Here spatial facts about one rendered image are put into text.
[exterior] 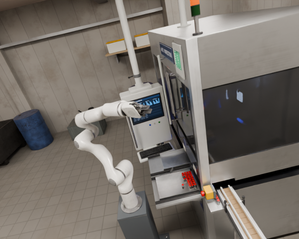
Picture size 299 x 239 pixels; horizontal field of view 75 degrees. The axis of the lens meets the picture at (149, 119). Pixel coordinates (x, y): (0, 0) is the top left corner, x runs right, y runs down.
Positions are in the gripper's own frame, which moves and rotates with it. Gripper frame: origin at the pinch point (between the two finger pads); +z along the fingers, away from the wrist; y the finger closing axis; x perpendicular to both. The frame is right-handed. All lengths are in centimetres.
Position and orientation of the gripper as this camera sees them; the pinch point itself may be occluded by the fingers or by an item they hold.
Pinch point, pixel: (146, 109)
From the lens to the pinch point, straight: 107.7
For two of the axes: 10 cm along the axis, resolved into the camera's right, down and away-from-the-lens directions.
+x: 3.5, -7.9, 5.0
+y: -4.3, -6.1, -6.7
